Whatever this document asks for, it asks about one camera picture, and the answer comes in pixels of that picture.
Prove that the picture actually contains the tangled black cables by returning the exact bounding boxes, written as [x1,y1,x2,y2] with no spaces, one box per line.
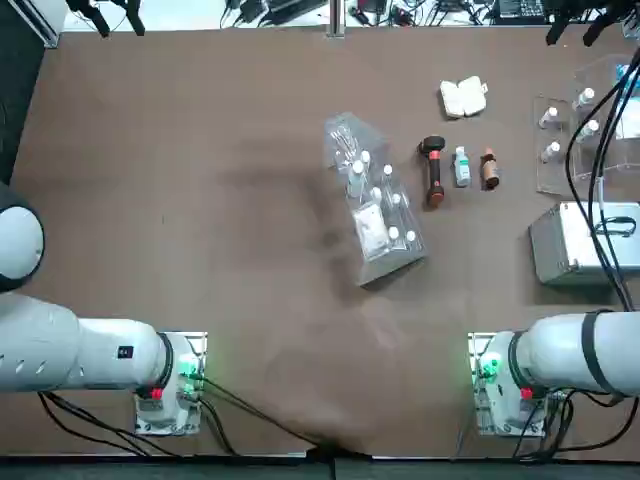
[349,0,500,27]

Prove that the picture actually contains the blue white mask packet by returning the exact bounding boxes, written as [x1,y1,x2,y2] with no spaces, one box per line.
[616,61,640,142]

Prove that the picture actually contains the white plastic pill case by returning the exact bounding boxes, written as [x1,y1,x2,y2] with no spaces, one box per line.
[439,75,489,122]

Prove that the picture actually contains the clear acrylic divided tray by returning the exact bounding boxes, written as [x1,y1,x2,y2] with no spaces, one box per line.
[533,53,640,197]

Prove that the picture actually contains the black base cables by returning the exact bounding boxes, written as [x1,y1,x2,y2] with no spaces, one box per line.
[451,389,627,462]
[37,374,372,459]

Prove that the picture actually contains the black power strip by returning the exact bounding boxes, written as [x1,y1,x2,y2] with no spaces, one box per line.
[497,0,544,20]

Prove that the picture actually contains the cotton swab packet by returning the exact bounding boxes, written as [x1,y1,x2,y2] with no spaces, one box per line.
[329,121,362,162]

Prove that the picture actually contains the silver camera post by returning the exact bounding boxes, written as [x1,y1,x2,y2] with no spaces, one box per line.
[326,0,347,39]

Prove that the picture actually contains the brown medicine bottle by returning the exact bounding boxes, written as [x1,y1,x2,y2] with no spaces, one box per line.
[479,145,503,192]

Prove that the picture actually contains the clear acrylic stepped shelf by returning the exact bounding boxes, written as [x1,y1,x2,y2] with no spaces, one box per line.
[323,110,430,289]

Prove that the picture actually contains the black tripod stand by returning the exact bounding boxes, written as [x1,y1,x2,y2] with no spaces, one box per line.
[67,0,147,39]
[544,0,640,49]

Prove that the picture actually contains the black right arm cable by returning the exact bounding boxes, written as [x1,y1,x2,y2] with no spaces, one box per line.
[564,49,640,314]

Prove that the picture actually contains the white medicine bottle green label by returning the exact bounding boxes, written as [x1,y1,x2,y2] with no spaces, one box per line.
[452,145,473,190]

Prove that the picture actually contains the aluminium frame rail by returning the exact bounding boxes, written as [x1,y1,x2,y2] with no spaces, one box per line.
[27,0,62,50]

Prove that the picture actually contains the black orange barcode scanner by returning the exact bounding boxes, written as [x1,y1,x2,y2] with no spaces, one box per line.
[418,135,448,212]

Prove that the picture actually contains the aluminium first aid case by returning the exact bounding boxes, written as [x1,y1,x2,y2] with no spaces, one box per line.
[528,200,640,288]

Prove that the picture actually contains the white flat packet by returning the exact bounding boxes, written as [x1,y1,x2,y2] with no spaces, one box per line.
[351,203,391,254]

